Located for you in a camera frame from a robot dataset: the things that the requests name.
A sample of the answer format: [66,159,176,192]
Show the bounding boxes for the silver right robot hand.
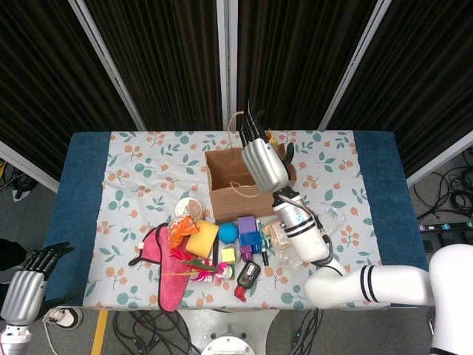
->
[239,101,296,195]

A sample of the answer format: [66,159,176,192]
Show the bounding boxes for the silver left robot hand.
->
[1,242,83,327]

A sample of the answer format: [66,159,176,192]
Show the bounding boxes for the blue and purple toy block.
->
[238,231,264,263]

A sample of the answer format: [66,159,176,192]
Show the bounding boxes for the round grey robot base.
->
[202,334,256,355]

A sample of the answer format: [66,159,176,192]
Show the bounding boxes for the brown paper bag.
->
[204,110,299,225]

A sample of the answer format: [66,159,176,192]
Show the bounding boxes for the white sneaker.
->
[42,305,83,329]

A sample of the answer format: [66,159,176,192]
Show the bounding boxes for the bystander black trousers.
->
[0,238,41,285]

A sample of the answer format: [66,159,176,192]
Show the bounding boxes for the light purple cube block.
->
[236,215,258,236]

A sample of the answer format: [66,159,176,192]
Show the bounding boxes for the blue ball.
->
[217,223,239,244]

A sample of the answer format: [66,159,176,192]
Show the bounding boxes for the yellow floor tape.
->
[90,309,110,355]

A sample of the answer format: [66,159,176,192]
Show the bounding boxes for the clear round pin container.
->
[223,242,243,266]

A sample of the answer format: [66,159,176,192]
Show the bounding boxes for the clear round plastic tub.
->
[174,197,205,221]

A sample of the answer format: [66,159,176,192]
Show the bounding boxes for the black and white marker pen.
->
[256,218,270,266]

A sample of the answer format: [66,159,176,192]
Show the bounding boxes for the yellow sponge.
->
[184,219,220,258]

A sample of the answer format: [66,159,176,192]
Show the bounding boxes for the black ink bottle red cap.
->
[233,260,262,301]

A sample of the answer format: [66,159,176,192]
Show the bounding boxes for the orange snack packet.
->
[168,215,200,249]

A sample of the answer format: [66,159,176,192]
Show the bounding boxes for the floral print tablecloth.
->
[83,129,392,310]

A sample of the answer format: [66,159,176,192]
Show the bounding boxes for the black ribbed partition panel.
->
[68,0,237,132]
[217,0,392,132]
[317,0,473,188]
[0,0,147,193]

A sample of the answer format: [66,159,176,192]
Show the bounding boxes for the colourful feather shuttlecock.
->
[162,248,236,285]

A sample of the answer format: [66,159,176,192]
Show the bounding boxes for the white bottle cap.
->
[199,258,217,284]

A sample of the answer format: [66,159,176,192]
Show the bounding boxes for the blue fabric table cover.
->
[42,131,439,308]

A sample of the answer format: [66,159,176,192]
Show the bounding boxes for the pink towel with black trim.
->
[128,223,191,312]

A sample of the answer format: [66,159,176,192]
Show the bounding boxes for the black power strip coloured sockets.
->
[419,220,473,234]

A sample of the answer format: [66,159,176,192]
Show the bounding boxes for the plain black power strip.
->
[421,232,473,254]

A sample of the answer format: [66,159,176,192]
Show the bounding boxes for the black floor cable bundle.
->
[284,308,326,355]
[110,308,200,355]
[412,147,473,223]
[0,158,34,200]

